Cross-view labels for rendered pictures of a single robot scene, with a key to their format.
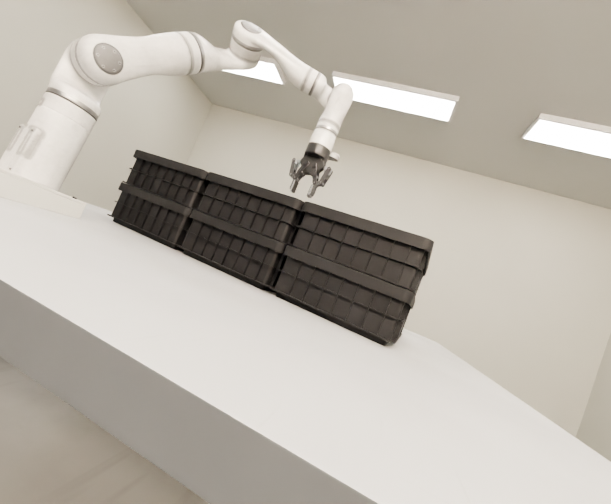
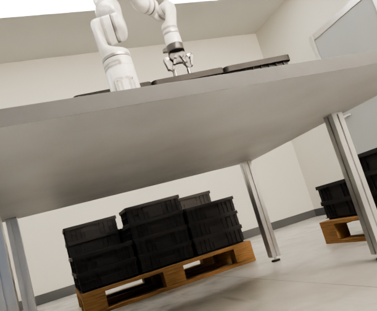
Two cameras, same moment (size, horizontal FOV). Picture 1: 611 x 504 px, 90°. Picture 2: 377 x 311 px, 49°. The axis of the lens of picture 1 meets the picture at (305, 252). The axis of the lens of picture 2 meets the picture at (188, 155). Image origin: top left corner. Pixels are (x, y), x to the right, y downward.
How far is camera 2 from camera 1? 1.32 m
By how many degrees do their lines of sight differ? 37
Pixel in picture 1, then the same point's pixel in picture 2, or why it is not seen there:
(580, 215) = (221, 48)
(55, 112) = (130, 64)
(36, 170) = not seen: hidden behind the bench
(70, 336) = (347, 57)
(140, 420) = (366, 60)
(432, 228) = not seen: hidden behind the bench
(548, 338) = not seen: hidden behind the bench
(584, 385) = (294, 162)
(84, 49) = (122, 23)
